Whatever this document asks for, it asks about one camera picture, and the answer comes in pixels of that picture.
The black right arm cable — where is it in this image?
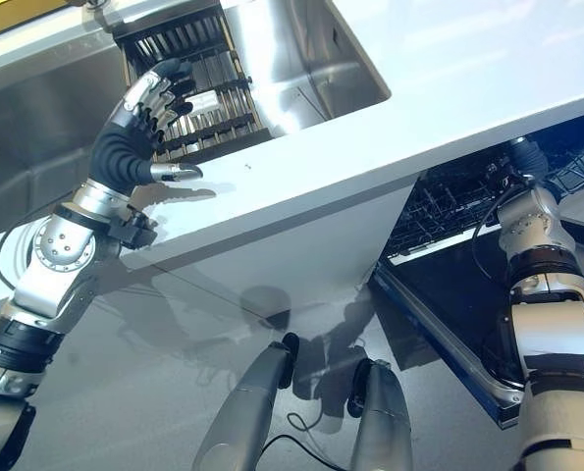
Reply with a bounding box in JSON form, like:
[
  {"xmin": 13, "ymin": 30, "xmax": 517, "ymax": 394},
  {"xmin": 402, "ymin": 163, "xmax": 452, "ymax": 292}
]
[{"xmin": 469, "ymin": 180, "xmax": 519, "ymax": 291}]

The silver robot left leg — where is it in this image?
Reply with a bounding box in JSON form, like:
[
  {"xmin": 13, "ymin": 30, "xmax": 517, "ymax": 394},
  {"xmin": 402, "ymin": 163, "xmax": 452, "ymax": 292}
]
[{"xmin": 191, "ymin": 332, "xmax": 300, "ymax": 471}]

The chrome faucet base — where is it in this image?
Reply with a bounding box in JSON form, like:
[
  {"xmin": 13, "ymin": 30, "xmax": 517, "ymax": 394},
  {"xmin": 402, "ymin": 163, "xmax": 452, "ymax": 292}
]
[{"xmin": 81, "ymin": 0, "xmax": 127, "ymax": 31}]

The white kitchen counter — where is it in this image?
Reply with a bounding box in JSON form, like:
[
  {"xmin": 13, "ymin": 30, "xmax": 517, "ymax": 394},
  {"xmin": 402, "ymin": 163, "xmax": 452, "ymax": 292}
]
[{"xmin": 0, "ymin": 0, "xmax": 584, "ymax": 344}]

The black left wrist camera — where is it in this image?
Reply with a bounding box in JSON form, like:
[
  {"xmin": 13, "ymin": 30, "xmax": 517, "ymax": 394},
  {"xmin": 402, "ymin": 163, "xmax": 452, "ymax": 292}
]
[{"xmin": 107, "ymin": 207, "xmax": 158, "ymax": 249}]

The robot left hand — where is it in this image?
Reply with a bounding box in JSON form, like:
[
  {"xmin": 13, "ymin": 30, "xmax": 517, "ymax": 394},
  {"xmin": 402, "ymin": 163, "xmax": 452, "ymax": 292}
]
[{"xmin": 89, "ymin": 57, "xmax": 204, "ymax": 189}]

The open dishwasher door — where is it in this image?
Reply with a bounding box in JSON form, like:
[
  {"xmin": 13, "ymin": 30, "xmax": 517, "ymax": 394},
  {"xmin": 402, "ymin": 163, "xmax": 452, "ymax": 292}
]
[{"xmin": 371, "ymin": 229, "xmax": 527, "ymax": 427}]

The black cable on floor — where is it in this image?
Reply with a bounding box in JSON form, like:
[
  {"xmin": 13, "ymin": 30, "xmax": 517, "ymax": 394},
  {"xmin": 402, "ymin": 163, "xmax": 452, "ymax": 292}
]
[{"xmin": 260, "ymin": 410, "xmax": 347, "ymax": 471}]

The black wire dishwasher rack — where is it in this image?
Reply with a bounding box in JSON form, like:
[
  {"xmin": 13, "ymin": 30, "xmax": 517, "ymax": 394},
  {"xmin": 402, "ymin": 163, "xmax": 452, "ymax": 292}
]
[{"xmin": 385, "ymin": 159, "xmax": 511, "ymax": 262}]

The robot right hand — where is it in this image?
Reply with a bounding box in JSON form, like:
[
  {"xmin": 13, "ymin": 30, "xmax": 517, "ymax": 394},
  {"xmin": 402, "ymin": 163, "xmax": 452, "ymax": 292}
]
[{"xmin": 509, "ymin": 138, "xmax": 551, "ymax": 185}]

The blue wire dishwasher rack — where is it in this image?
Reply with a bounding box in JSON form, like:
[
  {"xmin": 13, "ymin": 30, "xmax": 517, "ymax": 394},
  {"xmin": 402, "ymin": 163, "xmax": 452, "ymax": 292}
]
[{"xmin": 540, "ymin": 132, "xmax": 584, "ymax": 198}]

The yellow panel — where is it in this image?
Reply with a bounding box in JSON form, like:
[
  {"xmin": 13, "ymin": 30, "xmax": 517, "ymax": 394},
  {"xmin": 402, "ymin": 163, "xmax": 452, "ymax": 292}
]
[{"xmin": 0, "ymin": 0, "xmax": 73, "ymax": 43}]

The dark slatted dish rack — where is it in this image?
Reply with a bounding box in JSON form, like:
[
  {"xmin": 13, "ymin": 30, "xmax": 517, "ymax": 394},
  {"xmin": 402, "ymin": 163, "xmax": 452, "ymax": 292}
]
[{"xmin": 111, "ymin": 11, "xmax": 271, "ymax": 166}]

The stainless steel sink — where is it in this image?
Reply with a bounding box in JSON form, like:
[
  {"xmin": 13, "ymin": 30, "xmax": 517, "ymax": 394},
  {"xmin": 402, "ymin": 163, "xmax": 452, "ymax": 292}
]
[{"xmin": 0, "ymin": 0, "xmax": 392, "ymax": 242}]

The silver robot leg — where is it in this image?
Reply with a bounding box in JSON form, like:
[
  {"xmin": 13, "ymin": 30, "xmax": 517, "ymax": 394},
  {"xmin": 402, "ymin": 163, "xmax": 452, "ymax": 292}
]
[
  {"xmin": 191, "ymin": 332, "xmax": 300, "ymax": 471},
  {"xmin": 346, "ymin": 357, "xmax": 415, "ymax": 471}
]

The white plate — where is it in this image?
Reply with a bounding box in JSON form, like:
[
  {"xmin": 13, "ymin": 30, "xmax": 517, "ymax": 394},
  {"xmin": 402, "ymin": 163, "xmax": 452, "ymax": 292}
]
[{"xmin": 182, "ymin": 92, "xmax": 222, "ymax": 119}]

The silver robot right leg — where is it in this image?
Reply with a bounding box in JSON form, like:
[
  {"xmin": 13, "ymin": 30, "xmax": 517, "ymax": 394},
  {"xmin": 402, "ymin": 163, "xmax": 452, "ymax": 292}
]
[{"xmin": 346, "ymin": 357, "xmax": 415, "ymax": 471}]

